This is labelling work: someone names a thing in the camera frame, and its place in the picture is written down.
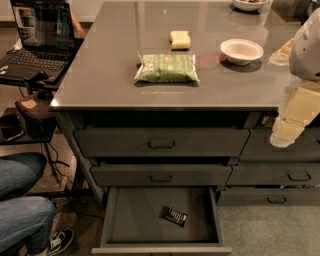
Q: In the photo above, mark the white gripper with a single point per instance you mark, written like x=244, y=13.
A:
x=306, y=53

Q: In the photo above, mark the black rxbar chocolate bar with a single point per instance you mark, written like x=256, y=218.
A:
x=174, y=216

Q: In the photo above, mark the snack bag in right drawer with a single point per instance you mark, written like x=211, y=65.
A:
x=268, y=119

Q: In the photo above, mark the top right grey drawer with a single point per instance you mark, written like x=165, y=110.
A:
x=259, y=149

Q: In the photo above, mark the grey drawer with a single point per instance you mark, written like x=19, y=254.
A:
x=160, y=174
x=273, y=197
x=161, y=142
x=275, y=174
x=259, y=149

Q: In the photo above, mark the middle right grey drawer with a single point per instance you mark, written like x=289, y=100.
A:
x=275, y=174

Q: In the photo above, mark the bottom right grey drawer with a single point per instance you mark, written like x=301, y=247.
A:
x=273, y=197

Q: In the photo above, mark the open bottom left drawer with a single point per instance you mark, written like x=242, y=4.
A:
x=134, y=226

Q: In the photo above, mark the middle left grey drawer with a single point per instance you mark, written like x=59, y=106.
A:
x=160, y=174

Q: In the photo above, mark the top left grey drawer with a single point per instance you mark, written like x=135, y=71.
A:
x=161, y=142

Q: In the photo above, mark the white paper bowl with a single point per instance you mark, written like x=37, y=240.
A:
x=241, y=51

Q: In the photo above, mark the dark appliance at back right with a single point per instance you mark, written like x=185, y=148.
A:
x=314, y=4

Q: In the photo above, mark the green snack bag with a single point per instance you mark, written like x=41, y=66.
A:
x=167, y=68

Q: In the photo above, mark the white bowl at back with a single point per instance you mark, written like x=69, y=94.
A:
x=249, y=5

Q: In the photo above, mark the yellow sponge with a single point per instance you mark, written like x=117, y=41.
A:
x=180, y=40

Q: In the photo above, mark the black device with sticky note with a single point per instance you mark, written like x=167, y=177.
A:
x=35, y=115

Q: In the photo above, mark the black white sneaker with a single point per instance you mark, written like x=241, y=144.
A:
x=60, y=242

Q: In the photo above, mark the black laptop stand tray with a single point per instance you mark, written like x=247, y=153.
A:
x=31, y=84

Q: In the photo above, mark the black open laptop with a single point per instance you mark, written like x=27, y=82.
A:
x=48, y=44

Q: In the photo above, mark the person upper leg in jeans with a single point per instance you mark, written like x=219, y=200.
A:
x=19, y=173

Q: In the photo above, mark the person leg in jeans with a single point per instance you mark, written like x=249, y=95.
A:
x=19, y=173
x=27, y=219

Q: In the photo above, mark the person lower leg in jeans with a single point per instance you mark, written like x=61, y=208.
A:
x=27, y=219

